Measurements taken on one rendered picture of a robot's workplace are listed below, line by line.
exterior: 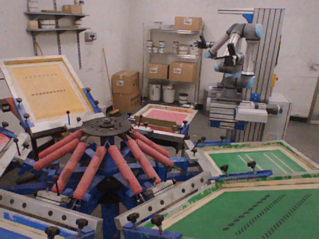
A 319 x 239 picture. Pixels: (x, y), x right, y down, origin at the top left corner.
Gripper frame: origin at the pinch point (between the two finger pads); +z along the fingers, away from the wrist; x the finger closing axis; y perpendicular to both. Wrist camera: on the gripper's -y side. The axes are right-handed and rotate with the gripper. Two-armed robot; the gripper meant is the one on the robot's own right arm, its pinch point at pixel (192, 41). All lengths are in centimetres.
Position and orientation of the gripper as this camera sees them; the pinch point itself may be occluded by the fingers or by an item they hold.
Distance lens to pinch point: 331.2
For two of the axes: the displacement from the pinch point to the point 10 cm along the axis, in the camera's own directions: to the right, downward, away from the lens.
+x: 6.1, -3.9, 6.9
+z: -7.9, -2.4, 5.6
